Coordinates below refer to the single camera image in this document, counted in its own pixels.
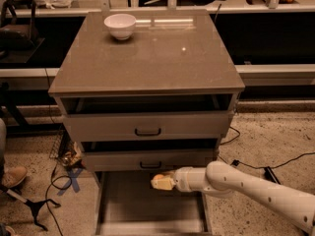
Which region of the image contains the orange fruit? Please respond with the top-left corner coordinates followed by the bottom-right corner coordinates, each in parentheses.
top-left (153, 174), bottom-right (163, 180)

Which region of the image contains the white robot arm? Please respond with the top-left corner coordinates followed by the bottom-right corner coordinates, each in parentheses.
top-left (151, 161), bottom-right (315, 236)

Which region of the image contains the open bottom drawer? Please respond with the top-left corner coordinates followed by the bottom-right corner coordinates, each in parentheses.
top-left (94, 171), bottom-right (212, 236)

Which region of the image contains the grey drawer cabinet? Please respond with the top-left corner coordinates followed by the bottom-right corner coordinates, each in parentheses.
top-left (47, 9), bottom-right (246, 236)

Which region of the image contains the black metal stand leg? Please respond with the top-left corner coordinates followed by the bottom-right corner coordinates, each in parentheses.
top-left (264, 166), bottom-right (280, 184)

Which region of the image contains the blue tape cross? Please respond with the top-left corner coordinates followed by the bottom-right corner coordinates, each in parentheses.
top-left (57, 168), bottom-right (83, 196)

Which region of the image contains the black tripod foot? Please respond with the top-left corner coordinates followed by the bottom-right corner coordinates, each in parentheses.
top-left (0, 185), bottom-right (61, 231)

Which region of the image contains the white ceramic bowl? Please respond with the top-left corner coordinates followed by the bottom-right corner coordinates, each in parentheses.
top-left (104, 14), bottom-right (136, 40)

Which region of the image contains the brown shoe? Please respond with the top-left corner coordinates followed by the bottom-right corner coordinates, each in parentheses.
top-left (0, 166), bottom-right (28, 188)

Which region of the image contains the black chair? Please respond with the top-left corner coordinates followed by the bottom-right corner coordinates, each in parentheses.
top-left (0, 0), bottom-right (43, 63)

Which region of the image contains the black power cable right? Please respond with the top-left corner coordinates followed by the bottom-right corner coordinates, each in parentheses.
top-left (218, 126), bottom-right (315, 172)

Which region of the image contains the middle drawer with handle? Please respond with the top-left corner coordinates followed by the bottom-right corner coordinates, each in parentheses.
top-left (83, 139), bottom-right (219, 172)

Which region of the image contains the drawer with handle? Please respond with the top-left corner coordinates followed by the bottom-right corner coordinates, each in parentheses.
top-left (83, 139), bottom-right (219, 172)
top-left (59, 93), bottom-right (236, 143)

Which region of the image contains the top drawer with handle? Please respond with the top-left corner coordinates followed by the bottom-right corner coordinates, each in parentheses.
top-left (59, 93), bottom-right (236, 143)

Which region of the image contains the wire basket with items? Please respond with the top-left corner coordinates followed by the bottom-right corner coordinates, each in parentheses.
top-left (49, 129), bottom-right (82, 169)

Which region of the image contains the black cable left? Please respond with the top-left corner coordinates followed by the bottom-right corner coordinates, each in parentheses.
top-left (44, 160), bottom-right (73, 236)

